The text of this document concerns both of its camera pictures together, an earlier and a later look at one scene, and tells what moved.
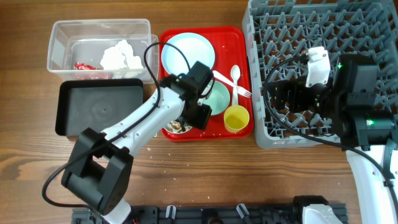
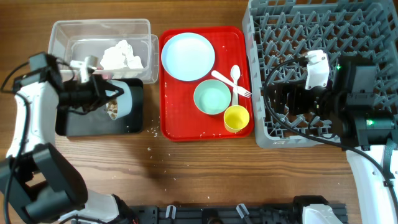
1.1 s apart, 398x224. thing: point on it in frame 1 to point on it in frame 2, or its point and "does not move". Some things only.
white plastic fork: [240, 89] does not move
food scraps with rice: [176, 126] to [112, 109]
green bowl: [218, 98] does not move
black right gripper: [294, 95] does not move
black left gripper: [202, 117] to [100, 85]
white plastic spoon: [235, 73] does not move
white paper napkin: [120, 60] does not move
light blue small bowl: [175, 126] to [124, 102]
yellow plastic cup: [236, 118] does not move
